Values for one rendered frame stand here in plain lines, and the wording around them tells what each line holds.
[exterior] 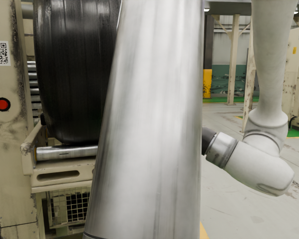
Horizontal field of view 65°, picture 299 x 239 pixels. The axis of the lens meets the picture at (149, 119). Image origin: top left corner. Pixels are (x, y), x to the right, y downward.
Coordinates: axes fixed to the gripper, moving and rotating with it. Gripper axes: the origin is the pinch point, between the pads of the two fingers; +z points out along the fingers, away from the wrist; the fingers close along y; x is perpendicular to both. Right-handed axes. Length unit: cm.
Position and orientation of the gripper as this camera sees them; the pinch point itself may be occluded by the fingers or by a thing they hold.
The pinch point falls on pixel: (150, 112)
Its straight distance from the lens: 72.6
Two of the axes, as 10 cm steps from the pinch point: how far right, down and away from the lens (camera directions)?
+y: -1.4, 7.5, 6.5
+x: 5.4, -4.9, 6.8
